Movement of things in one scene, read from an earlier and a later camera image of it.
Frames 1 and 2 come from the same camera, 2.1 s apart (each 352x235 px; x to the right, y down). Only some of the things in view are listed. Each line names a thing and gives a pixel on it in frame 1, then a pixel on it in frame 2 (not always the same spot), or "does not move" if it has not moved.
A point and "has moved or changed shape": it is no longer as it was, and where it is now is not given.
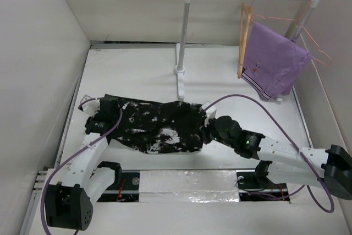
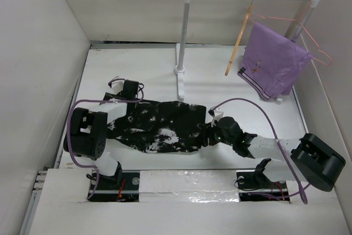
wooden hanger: x=245 y=19 has moved or changed shape
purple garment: x=273 y=61 does not move
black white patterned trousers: x=154 y=127 does not move
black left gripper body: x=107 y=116 -> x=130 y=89
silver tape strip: x=191 y=186 does not move
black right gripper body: x=212 y=133 does not move
